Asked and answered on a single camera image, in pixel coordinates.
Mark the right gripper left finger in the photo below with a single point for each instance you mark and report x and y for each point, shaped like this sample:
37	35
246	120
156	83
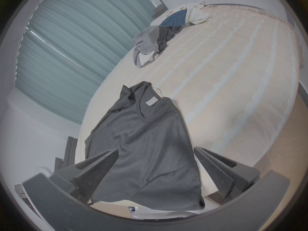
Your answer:
96	169

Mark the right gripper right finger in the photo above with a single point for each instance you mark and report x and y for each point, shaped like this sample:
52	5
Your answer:
216	167

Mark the black T-shirt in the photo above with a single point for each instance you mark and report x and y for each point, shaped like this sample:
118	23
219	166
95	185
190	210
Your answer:
149	148

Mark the bed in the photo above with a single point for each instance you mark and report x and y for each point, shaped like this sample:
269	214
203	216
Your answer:
228	80

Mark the pile of clothes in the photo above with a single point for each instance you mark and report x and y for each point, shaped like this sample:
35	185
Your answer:
149	37

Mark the black chest of drawers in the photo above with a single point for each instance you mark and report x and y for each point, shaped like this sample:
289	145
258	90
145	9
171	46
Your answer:
69	148

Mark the blue-green curtain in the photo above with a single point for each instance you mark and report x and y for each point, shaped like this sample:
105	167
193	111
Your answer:
96	20
55	80

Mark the white printed pillow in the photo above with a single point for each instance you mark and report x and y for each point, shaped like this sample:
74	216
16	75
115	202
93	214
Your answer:
170	11

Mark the grey bedside table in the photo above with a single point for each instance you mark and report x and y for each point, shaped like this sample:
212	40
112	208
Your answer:
159	10

